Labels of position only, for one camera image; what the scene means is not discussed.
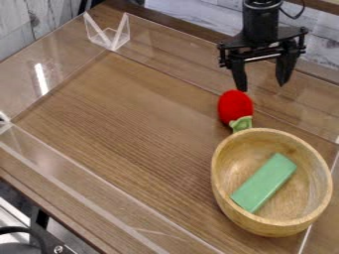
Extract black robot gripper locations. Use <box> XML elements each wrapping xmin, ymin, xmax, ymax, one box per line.
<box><xmin>218</xmin><ymin>27</ymin><xmax>309</xmax><ymax>92</ymax></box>

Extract red plush strawberry green leaves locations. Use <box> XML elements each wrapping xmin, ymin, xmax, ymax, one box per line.
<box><xmin>218</xmin><ymin>89</ymin><xmax>255</xmax><ymax>132</ymax></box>

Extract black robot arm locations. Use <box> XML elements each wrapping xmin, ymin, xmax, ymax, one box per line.
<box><xmin>218</xmin><ymin>0</ymin><xmax>309</xmax><ymax>91</ymax></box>

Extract green rectangular block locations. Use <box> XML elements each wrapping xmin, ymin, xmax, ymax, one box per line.
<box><xmin>231</xmin><ymin>153</ymin><xmax>297</xmax><ymax>213</ymax></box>

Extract clear acrylic tray barrier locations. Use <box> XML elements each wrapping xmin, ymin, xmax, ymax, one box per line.
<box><xmin>0</xmin><ymin>8</ymin><xmax>339</xmax><ymax>254</ymax></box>

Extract light wooden bowl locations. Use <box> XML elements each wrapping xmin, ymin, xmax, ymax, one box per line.
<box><xmin>211</xmin><ymin>128</ymin><xmax>334</xmax><ymax>237</ymax></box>

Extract black table leg bracket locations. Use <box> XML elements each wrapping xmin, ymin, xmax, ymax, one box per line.
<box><xmin>31</xmin><ymin>206</ymin><xmax>79</xmax><ymax>254</ymax></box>

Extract black cable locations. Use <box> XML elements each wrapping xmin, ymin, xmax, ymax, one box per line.
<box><xmin>0</xmin><ymin>226</ymin><xmax>44</xmax><ymax>254</ymax></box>

